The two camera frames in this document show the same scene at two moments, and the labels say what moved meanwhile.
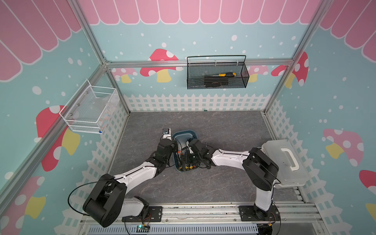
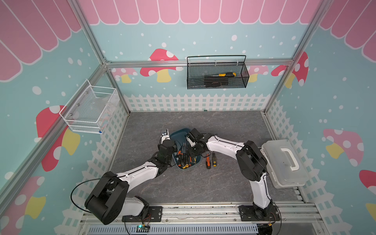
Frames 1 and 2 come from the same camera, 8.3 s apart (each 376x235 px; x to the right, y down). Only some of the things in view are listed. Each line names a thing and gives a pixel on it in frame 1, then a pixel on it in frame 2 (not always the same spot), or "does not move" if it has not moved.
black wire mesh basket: x=217 y=75 does not move
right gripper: x=188 y=155 to x=190 y=153
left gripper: x=175 y=147 does not move
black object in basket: x=215 y=82 does not move
